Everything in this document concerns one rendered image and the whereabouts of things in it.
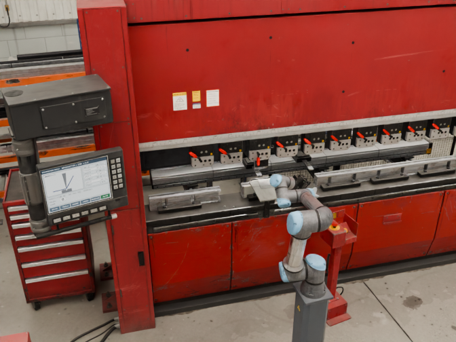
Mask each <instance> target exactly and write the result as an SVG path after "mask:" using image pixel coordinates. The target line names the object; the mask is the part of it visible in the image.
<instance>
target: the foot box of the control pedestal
mask: <svg viewBox="0 0 456 342"><path fill-rule="evenodd" d="M336 295H337V296H338V298H339V300H337V301H333V302H331V303H329V304H328V312H327V319H326V323H327V324H328V325H329V326H334V325H335V324H339V323H341V322H344V321H346V320H349V319H351V318H352V317H351V316H350V315H349V314H348V313H347V304H348V302H347V301H346V300H345V299H344V298H343V297H342V296H341V295H340V294H339V293H338V292H337V291H336Z"/></svg>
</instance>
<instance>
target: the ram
mask: <svg viewBox="0 0 456 342"><path fill-rule="evenodd" d="M128 33H129V41H130V55H131V63H132V77H133V85H134V99H135V107H136V122H137V130H138V143H150V142H157V141H164V140H176V139H182V138H194V137H201V136H213V135H219V134H231V133H238V132H250V131H257V130H268V129H275V128H287V127H293V126H306V125H312V124H324V123H330V122H337V121H349V120H356V119H368V118H374V117H387V116H393V115H405V114H411V113H423V112H430V111H442V110H449V109H456V4H445V5H422V6H410V7H389V8H377V9H355V10H343V11H331V12H309V13H297V14H275V15H263V16H241V17H229V18H207V19H195V20H173V21H161V22H139V23H128ZM217 89H219V106H215V107H206V90H217ZM194 91H200V101H195V102H193V95H192V92H194ZM180 92H186V93H187V109H184V110H177V111H174V106H173V93H180ZM194 103H200V104H201V108H197V109H193V104H194ZM455 116H456V113H448V114H442V115H430V116H423V117H412V118H405V119H393V120H387V121H375V122H368V123H357V124H350V125H344V126H332V127H325V128H314V129H307V130H295V131H289V132H277V133H271V134H259V135H252V136H241V137H234V138H222V139H216V140H204V141H197V142H186V143H179V144H173V145H161V146H154V147H143V148H139V152H143V151H154V150H161V149H173V148H179V147H190V146H197V145H209V144H215V143H226V142H233V141H239V140H251V139H258V138H269V137H275V136H287V135H293V134H304V133H311V132H323V131H329V130H340V129H347V128H359V127H365V126H377V125H383V124H394V123H401V122H408V121H419V120H425V119H437V118H443V117H455Z"/></svg>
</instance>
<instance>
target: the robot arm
mask: <svg viewBox="0 0 456 342"><path fill-rule="evenodd" d="M269 182H270V185H271V186H272V187H275V194H276V198H277V202H278V206H279V207H280V208H287V207H289V206H290V205H291V203H296V202H302V203H303V204H304V206H305V207H306V208H307V209H308V210H303V211H295V212H291V213H290V214H289V215H288V217H287V224H286V226H287V230H288V232H289V234H290V235H291V238H290V243H289V247H288V254H287V256H286V257H285V258H284V260H283V261H281V262H279V270H280V276H281V279H282V281H283V282H294V281H300V280H302V282H301V285H300V291H301V294H302V295H303V296H305V297H307V298H309V299H320V298H322V297H323V296H324V295H325V294H326V285H325V282H324V276H325V270H326V261H325V260H324V258H323V257H321V256H319V255H317V254H309V255H307V256H306V257H305V259H303V254H304V251H305V246H306V242H307V239H309V238H310V237H311V233H315V232H321V231H325V230H326V229H328V228H329V227H330V226H331V224H332V222H333V213H332V211H331V210H330V209H329V208H328V207H327V206H323V205H322V204H321V203H320V202H319V201H318V200H317V199H316V198H315V197H319V195H316V191H317V188H316V187H314V188H313V189H310V188H307V186H308V185H310V184H311V182H309V181H308V180H307V178H306V177H305V176H303V175H298V176H296V175H294V176H293V177H289V176H283V175H281V174H273V175H272V176H271V178H270V180H269ZM289 189H290V190H289Z"/></svg>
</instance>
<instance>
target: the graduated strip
mask: <svg viewBox="0 0 456 342"><path fill-rule="evenodd" d="M448 113H456V109H449V110H442V111H430V112H423V113H411V114H405V115H393V116H387V117H374V118H368V119H356V120H349V121H337V122H330V123H319V124H312V125H306V126H293V127H287V128H275V129H268V130H257V131H250V132H238V133H231V134H219V135H213V136H201V137H194V138H182V139H176V140H164V141H157V142H145V143H139V148H143V147H154V146H161V145H173V144H179V143H191V142H197V141H204V140H216V139H222V138H234V137H241V136H252V135H259V134H271V133H277V132H289V131H295V130H307V129H314V128H325V127H332V126H344V125H350V124H362V123H368V122H375V121H387V120H393V119H405V118H412V117H423V116H430V115H442V114H448Z"/></svg>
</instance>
